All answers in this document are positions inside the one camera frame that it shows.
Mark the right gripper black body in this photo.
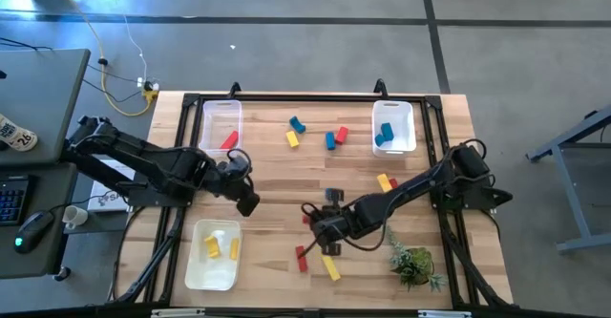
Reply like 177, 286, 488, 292
308, 202, 358, 244

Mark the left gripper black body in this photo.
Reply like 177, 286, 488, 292
207, 153, 254, 199

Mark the yellow arch wooden block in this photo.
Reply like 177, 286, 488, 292
203, 235, 221, 260

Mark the clear plastic bin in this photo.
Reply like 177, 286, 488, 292
198, 98, 243, 159

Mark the large white plastic bin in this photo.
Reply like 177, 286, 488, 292
184, 219, 243, 292

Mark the potted green plant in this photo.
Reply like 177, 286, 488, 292
384, 224, 448, 293

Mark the white printed paper sheet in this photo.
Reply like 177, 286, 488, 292
87, 158, 139, 214

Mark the white mug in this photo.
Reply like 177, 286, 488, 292
61, 204, 90, 231

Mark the grey desk top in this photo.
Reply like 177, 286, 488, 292
0, 48, 92, 167
0, 161, 80, 281

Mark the black computer mouse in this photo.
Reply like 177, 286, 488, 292
12, 209, 56, 255

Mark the white printed can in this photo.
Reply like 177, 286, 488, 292
0, 113, 39, 153

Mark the black backlit keyboard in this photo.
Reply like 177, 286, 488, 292
0, 174, 37, 227

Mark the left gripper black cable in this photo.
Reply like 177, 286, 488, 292
226, 147, 253, 176

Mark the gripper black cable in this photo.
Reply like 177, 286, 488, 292
226, 147, 253, 176
300, 201, 388, 259

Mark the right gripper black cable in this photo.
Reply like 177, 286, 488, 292
300, 201, 388, 259

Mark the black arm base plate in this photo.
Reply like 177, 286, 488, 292
427, 170, 515, 212
127, 169, 197, 209

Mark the small white handled bin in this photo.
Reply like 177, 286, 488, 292
370, 99, 418, 159

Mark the silver metal bracket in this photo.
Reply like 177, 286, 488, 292
151, 307, 206, 318
417, 309, 473, 318

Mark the white floor cable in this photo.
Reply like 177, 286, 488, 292
107, 0, 149, 85

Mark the thin black cable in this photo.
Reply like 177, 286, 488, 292
110, 205, 139, 303

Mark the black floor cable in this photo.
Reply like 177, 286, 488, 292
0, 35, 53, 53
81, 63, 144, 104

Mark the yellow floor cable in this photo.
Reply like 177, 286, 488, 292
56, 0, 158, 118

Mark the grey metal table frame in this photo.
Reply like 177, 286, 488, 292
524, 105, 611, 253

